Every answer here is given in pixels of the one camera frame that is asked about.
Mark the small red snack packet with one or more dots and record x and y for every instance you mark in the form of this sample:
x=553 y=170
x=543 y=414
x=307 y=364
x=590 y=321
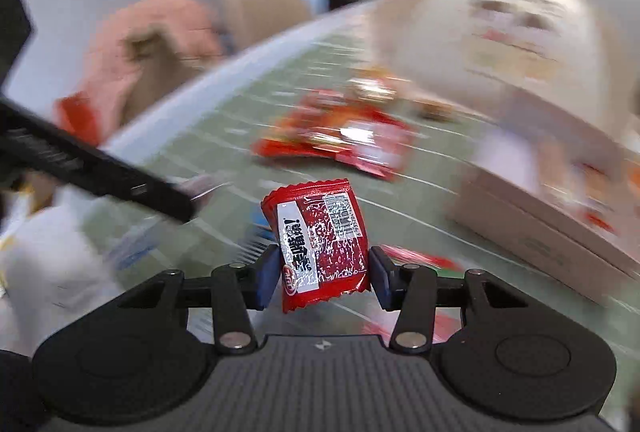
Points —
x=320 y=237

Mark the green checked tablecloth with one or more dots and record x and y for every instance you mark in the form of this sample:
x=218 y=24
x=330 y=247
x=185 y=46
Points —
x=225 y=126

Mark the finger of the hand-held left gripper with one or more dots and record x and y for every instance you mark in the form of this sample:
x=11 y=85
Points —
x=100 y=166

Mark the pink plush doll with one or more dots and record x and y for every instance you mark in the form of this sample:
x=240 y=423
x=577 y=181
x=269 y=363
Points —
x=165 y=16

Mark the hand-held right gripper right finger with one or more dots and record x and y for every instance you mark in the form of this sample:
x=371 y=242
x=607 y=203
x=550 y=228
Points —
x=381 y=282

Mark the blue white snack bag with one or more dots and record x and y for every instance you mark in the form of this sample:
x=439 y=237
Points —
x=50 y=262

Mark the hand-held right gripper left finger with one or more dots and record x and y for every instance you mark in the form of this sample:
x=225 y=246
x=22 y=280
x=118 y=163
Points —
x=265 y=282

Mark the red green snack packet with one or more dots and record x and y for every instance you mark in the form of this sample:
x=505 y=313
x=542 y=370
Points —
x=430 y=259

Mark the large red snack packet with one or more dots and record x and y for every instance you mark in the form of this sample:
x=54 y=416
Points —
x=340 y=136

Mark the orange snack packet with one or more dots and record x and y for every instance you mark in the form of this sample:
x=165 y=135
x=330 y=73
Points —
x=372 y=84

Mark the pink cardboard box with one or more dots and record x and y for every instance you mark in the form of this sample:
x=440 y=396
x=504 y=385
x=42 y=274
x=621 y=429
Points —
x=525 y=232

